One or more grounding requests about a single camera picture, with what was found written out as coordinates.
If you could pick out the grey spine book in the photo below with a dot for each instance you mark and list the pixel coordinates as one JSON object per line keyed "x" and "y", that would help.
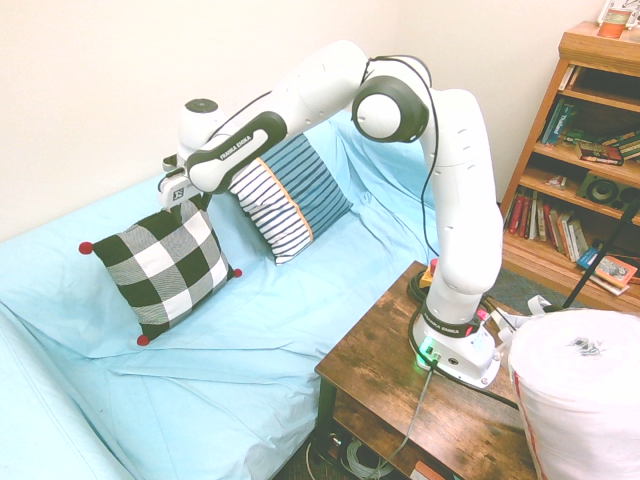
{"x": 579, "y": 240}

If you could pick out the blue white striped pillow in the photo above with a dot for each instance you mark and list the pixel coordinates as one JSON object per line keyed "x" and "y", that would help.
{"x": 300, "y": 200}

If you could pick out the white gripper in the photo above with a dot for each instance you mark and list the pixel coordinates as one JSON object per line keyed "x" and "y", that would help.
{"x": 175, "y": 192}

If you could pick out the orange mug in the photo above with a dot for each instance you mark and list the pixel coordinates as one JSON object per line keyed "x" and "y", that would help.
{"x": 612, "y": 27}

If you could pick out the dark red book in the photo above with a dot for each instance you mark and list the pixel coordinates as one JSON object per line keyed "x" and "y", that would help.
{"x": 519, "y": 215}

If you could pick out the sofa with light blue cover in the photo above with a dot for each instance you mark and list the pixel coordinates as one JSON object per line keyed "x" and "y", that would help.
{"x": 100, "y": 400}

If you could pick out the yellow red emergency stop button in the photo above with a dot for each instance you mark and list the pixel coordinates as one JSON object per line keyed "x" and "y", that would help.
{"x": 430, "y": 274}

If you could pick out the orange cover book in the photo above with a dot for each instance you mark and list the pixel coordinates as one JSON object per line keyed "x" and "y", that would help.
{"x": 617, "y": 272}

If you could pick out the large white foam roll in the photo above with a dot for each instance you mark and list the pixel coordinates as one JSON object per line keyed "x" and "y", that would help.
{"x": 580, "y": 410}

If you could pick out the stack of striped books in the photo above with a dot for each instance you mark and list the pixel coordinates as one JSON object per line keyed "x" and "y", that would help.
{"x": 625, "y": 145}

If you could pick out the green speaker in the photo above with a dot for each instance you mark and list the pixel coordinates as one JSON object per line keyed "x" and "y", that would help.
{"x": 602, "y": 190}

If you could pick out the rustic brown wooden table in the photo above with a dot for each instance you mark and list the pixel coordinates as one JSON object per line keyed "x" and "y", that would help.
{"x": 380, "y": 340}

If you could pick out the black camera stand pole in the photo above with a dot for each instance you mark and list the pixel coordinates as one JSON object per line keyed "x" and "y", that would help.
{"x": 600, "y": 255}

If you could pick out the dark green rug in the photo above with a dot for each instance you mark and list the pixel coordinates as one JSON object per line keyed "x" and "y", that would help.
{"x": 525, "y": 290}

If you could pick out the blue Thailand book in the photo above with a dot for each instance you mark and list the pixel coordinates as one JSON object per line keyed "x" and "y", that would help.
{"x": 557, "y": 122}

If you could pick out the wooden bookshelf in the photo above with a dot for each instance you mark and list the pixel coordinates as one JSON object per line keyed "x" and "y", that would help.
{"x": 537, "y": 261}

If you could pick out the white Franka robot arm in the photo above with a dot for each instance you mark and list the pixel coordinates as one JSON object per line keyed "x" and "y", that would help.
{"x": 465, "y": 200}

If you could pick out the black white checkered pillow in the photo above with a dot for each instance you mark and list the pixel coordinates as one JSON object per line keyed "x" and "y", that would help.
{"x": 165, "y": 260}

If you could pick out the orange box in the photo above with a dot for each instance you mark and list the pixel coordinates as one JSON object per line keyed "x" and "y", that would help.
{"x": 424, "y": 472}

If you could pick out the red black lying book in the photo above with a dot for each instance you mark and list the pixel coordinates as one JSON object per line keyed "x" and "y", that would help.
{"x": 599, "y": 154}

